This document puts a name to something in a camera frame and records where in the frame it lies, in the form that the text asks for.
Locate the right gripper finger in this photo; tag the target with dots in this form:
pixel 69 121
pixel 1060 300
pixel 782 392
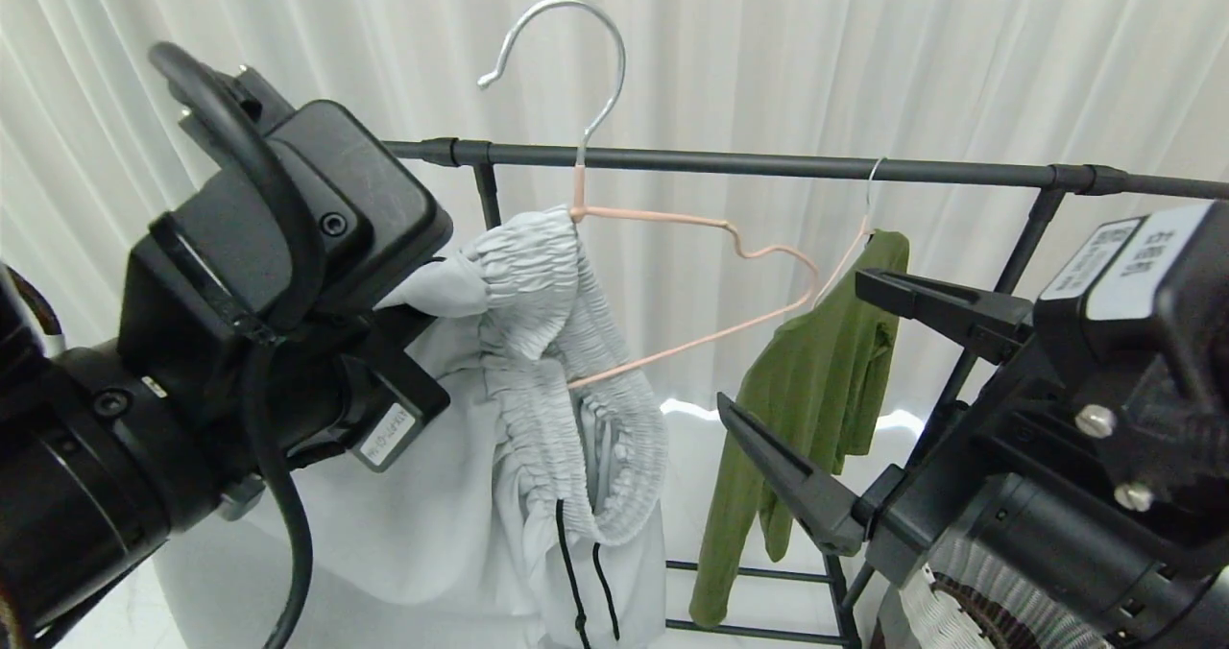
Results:
pixel 807 486
pixel 960 313

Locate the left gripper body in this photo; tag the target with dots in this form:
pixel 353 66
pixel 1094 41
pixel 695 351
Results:
pixel 96 476

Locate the white curtain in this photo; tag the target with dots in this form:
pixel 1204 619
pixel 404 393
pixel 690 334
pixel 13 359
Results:
pixel 864 54

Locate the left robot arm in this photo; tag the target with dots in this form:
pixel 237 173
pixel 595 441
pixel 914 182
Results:
pixel 14 337

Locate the pink clothes hanger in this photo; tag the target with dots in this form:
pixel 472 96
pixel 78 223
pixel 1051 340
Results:
pixel 845 263
pixel 653 215

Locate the pale grey shorts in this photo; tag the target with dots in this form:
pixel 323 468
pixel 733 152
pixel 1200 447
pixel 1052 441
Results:
pixel 432 495

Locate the black clothes rack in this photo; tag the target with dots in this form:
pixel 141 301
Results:
pixel 768 162

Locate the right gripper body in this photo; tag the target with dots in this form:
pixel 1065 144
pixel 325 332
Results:
pixel 1037 553

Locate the green long-sleeved shirt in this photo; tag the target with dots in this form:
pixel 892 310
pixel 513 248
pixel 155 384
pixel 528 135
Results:
pixel 807 390

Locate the white laundry basket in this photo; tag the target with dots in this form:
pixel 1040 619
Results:
pixel 970 611

